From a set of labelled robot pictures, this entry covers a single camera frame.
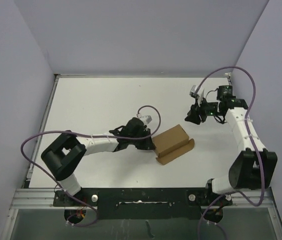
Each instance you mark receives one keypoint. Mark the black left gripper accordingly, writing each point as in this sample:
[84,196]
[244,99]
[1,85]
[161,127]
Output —
[147,144]

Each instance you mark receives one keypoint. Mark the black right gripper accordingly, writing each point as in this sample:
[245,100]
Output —
[193,115]

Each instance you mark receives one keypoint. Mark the brown cardboard box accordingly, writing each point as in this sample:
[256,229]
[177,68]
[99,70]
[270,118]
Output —
[172,144]

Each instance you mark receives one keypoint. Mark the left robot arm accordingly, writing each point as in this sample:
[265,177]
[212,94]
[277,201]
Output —
[64,154]

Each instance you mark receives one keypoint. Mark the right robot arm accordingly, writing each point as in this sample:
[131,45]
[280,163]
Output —
[254,166]

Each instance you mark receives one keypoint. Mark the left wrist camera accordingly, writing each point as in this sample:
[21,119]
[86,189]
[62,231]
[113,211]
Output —
[145,119]

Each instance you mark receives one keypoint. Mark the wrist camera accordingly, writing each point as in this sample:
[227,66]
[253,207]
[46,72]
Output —
[197,92]
[145,119]

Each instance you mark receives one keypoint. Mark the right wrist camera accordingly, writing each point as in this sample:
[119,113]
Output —
[197,92]

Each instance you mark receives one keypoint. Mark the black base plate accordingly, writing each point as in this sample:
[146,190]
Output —
[142,203]

